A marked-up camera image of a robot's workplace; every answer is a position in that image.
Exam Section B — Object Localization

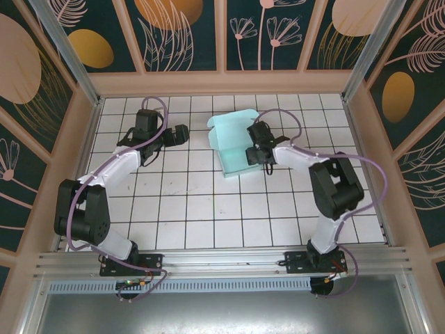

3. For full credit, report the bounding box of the light blue paper box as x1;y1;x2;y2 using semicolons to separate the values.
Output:
207;109;265;180

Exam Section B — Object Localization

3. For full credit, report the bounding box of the small green circuit board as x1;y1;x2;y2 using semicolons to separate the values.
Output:
115;278;149;291

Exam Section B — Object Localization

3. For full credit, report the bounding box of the yellow power connector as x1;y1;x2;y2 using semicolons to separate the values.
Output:
323;271;348;285

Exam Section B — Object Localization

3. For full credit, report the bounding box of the grey metal sheet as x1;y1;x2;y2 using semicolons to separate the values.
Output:
20;274;428;334

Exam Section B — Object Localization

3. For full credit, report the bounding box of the aluminium frame post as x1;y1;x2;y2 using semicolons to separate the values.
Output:
29;0;104;108
341;0;416;102

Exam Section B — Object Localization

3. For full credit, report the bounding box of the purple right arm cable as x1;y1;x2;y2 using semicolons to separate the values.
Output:
252;108;389;299

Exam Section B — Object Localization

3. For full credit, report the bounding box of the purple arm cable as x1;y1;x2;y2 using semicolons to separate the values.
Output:
67;96;171;302
252;108;389;299

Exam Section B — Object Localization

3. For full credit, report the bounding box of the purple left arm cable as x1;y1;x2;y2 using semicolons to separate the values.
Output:
67;96;171;302

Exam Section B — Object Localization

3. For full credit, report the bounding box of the aluminium mounting rail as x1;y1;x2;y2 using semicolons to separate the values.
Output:
33;246;414;280

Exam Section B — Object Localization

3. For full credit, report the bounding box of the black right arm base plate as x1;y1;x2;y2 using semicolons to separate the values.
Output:
284;249;348;276

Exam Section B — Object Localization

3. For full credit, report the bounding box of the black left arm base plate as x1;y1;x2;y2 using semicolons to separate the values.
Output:
99;253;164;278

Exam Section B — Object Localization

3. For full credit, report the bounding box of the slotted grey cable duct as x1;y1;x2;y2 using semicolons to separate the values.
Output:
48;277;313;294

